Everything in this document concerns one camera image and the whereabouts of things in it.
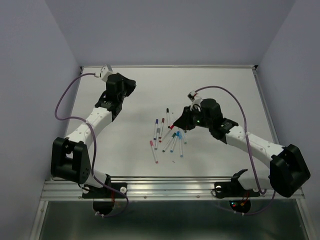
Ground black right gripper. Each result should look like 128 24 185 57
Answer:
173 104 212 130

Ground light blue marker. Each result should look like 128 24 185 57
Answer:
178 135 184 158

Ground black marker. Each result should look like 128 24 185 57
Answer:
166 107 171 128

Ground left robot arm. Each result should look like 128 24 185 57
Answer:
50 71 136 197

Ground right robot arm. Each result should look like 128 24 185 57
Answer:
173 98 311 199

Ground sky blue marker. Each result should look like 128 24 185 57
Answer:
170 131 180 153

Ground dark teal marker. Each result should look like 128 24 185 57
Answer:
162 132 176 153

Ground dark red marker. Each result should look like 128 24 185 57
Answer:
158 117 165 143

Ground navy blue marker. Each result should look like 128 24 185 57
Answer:
153 118 159 140

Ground grey marker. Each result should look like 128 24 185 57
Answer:
154 127 161 150

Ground pink marker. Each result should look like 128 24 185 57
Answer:
149 140 159 164

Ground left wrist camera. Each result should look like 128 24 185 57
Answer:
94 64 114 83

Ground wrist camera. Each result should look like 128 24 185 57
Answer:
94 64 114 83
187 90 202 111

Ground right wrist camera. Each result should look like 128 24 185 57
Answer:
187 90 202 111

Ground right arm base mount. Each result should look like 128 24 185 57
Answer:
210 169 260 215

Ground aluminium front rail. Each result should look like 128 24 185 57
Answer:
39 176 306 201

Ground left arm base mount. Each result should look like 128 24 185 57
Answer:
78 174 129 218

